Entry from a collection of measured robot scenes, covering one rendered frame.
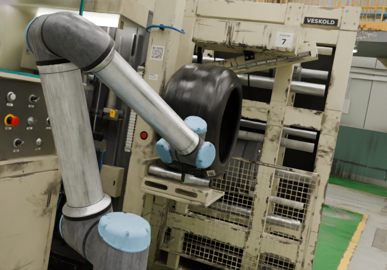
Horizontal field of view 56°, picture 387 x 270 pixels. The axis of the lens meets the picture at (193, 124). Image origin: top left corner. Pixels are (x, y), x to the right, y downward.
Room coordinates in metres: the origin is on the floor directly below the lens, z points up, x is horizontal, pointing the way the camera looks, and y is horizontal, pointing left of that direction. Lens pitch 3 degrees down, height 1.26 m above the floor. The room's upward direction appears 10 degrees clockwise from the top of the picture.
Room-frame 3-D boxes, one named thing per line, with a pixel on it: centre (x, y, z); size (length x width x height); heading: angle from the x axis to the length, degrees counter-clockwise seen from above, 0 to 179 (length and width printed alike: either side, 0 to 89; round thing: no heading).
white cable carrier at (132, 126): (2.04, 0.32, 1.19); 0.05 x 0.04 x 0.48; 161
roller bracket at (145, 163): (2.04, 0.15, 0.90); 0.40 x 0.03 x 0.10; 161
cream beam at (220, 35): (2.22, -0.23, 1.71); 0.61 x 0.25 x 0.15; 71
